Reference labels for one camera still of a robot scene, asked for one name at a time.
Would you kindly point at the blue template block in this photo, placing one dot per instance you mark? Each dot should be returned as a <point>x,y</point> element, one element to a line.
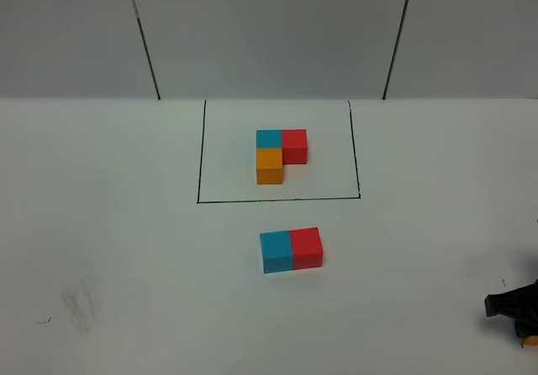
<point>268,139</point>

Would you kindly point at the orange template block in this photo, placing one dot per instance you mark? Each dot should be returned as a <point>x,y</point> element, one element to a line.
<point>269,167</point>

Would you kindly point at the red template block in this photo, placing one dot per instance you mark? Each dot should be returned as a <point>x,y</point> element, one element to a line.
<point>294,147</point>

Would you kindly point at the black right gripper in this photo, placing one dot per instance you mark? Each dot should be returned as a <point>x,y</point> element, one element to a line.
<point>519,304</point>

